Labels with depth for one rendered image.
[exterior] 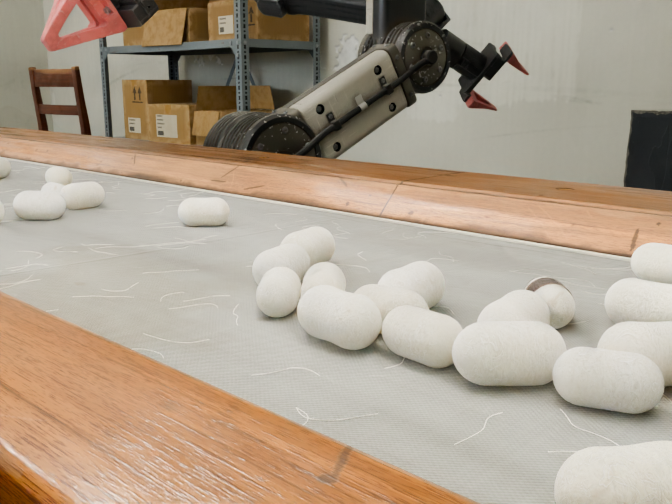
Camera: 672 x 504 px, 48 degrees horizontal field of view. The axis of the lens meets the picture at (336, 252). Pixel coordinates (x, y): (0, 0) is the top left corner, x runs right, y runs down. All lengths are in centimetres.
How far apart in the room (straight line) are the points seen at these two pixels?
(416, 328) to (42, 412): 13
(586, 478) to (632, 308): 15
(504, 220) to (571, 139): 212
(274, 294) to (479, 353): 10
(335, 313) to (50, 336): 10
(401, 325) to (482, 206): 25
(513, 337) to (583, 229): 23
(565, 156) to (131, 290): 232
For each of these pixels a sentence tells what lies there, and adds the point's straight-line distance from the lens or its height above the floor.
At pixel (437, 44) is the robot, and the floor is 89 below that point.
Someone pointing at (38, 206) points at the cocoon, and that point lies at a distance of 57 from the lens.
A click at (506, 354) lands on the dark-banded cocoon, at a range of 24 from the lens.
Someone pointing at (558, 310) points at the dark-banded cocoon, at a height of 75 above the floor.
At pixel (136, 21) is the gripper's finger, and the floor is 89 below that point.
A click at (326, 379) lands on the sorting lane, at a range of 25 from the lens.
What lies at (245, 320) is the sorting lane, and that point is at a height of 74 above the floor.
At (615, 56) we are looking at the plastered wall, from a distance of 254.
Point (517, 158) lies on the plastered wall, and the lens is 271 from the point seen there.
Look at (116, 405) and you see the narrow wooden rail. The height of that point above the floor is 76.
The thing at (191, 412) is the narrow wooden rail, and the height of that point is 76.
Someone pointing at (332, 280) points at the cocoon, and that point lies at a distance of 31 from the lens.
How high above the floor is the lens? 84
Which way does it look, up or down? 13 degrees down
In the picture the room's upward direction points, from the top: straight up
